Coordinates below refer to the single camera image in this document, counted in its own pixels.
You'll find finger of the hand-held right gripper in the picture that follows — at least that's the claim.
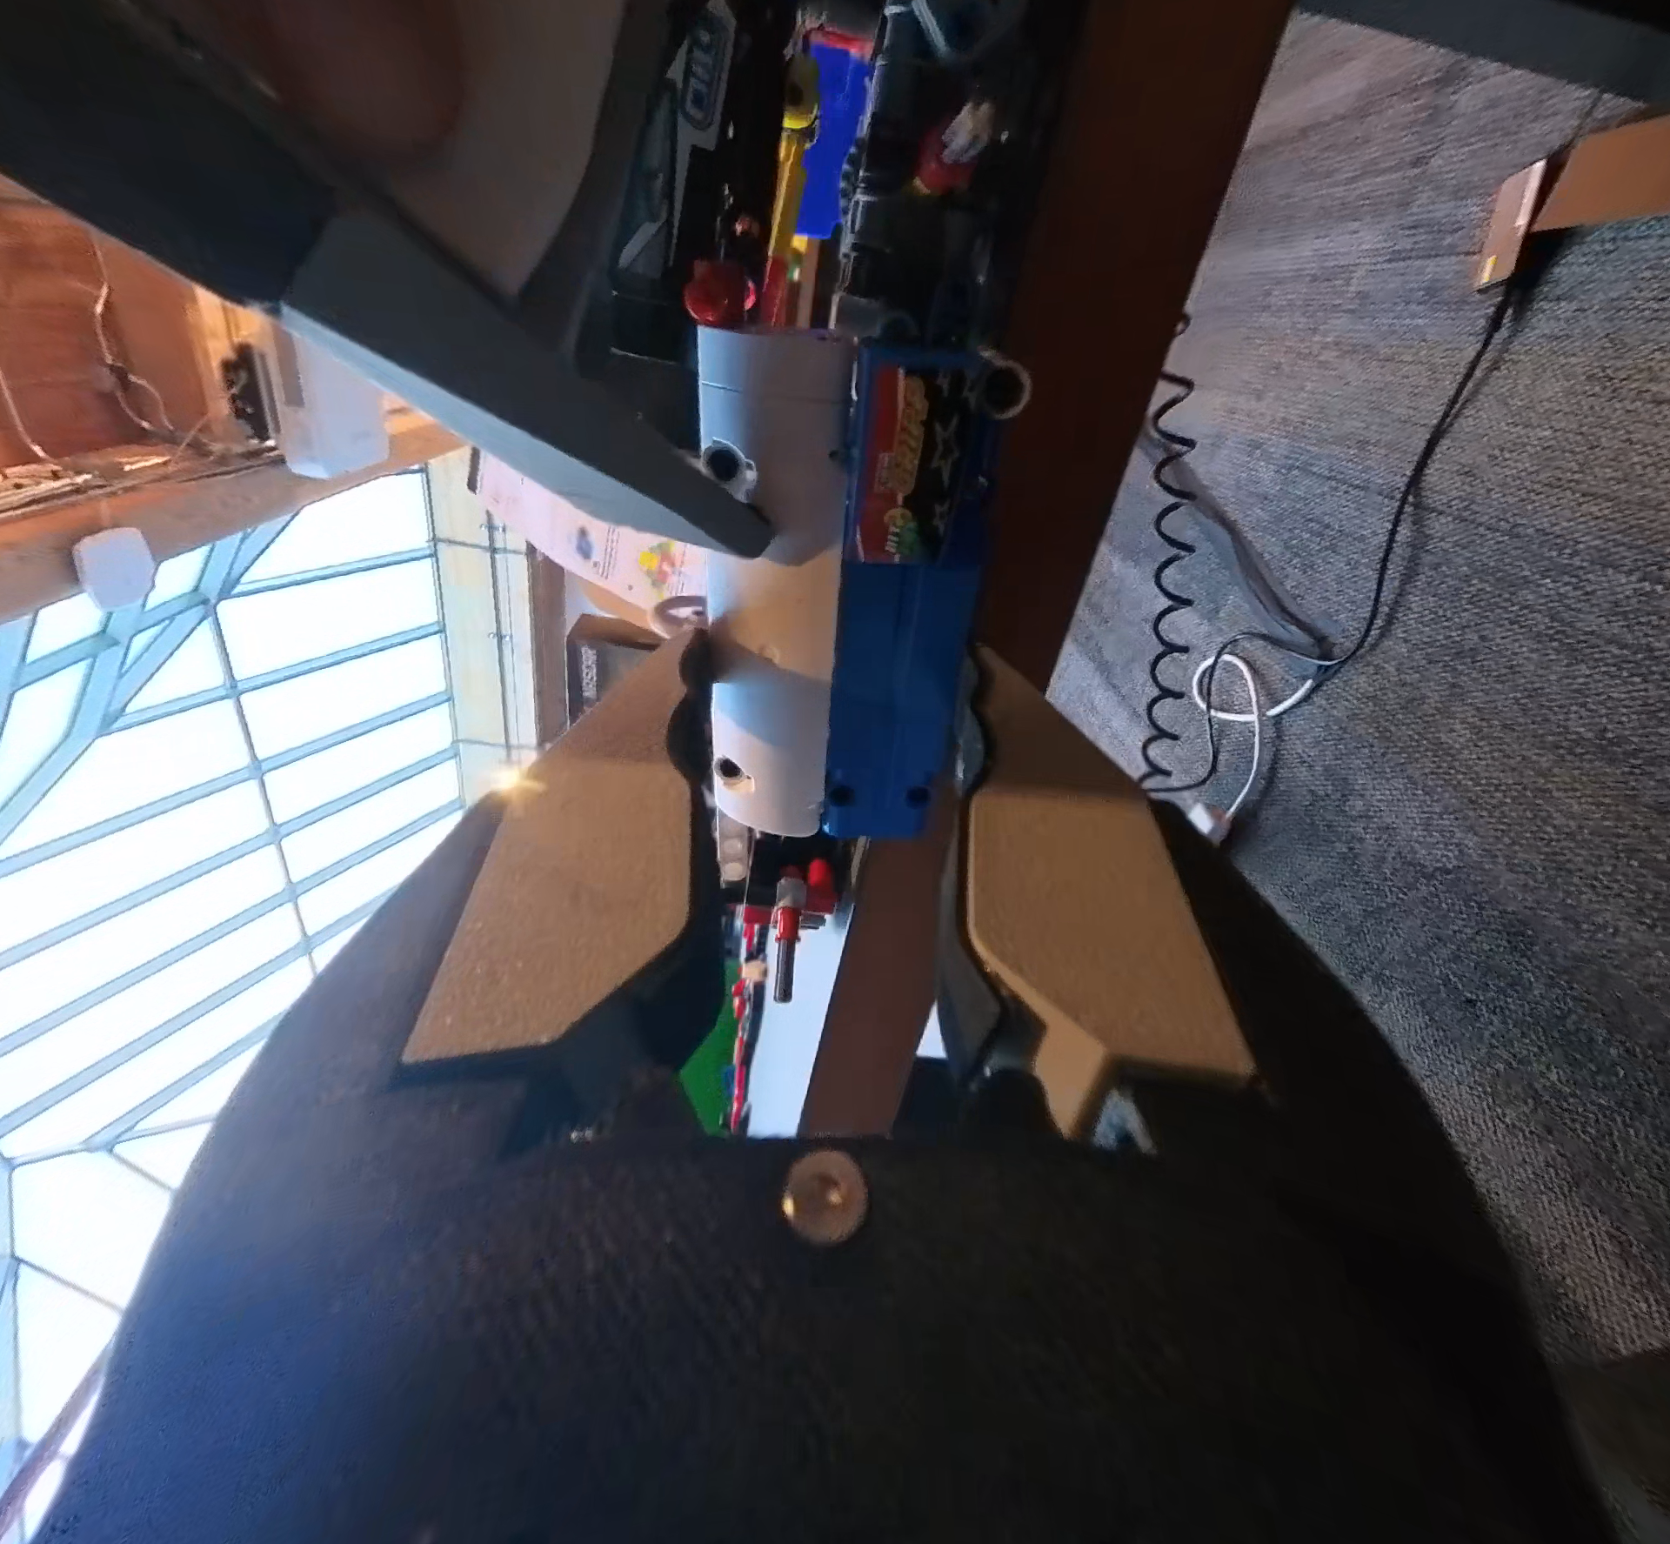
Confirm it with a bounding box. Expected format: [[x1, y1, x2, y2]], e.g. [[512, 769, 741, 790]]
[[392, 0, 696, 312], [277, 206, 774, 563]]

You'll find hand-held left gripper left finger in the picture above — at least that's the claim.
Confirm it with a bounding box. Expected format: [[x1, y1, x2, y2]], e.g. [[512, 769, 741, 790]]
[[397, 627, 721, 1107]]

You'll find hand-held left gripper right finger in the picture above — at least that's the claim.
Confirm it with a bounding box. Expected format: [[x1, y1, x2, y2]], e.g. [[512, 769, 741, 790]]
[[940, 646, 1262, 1143]]

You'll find blue and white brick assembly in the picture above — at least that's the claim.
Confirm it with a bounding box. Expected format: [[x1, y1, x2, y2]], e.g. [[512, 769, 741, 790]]
[[691, 323, 1034, 1008]]

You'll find printed instruction sheet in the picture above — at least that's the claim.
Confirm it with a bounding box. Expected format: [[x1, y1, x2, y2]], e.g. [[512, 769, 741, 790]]
[[470, 448, 714, 625]]

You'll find green plastic bin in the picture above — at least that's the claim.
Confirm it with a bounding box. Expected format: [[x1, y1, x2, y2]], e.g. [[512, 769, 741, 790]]
[[675, 954, 748, 1135]]

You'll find large paned window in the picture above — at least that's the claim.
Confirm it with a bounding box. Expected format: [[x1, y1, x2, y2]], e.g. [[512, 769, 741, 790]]
[[0, 463, 475, 1486]]

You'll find brown cardboard box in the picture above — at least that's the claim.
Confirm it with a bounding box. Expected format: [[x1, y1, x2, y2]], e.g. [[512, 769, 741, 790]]
[[1472, 105, 1670, 295]]

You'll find white wall box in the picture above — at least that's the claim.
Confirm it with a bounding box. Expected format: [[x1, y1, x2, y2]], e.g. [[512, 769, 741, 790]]
[[282, 314, 393, 481], [72, 523, 159, 611]]

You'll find white cable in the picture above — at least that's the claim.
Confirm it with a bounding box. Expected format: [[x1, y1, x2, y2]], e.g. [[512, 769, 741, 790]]
[[1190, 646, 1336, 842]]

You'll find black coiled cable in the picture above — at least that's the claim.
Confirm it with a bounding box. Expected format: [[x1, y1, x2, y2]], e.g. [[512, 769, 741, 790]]
[[1133, 314, 1326, 790]]

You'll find thin black cable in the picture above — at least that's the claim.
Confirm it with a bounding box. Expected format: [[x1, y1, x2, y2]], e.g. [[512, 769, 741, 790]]
[[1310, 88, 1613, 674]]

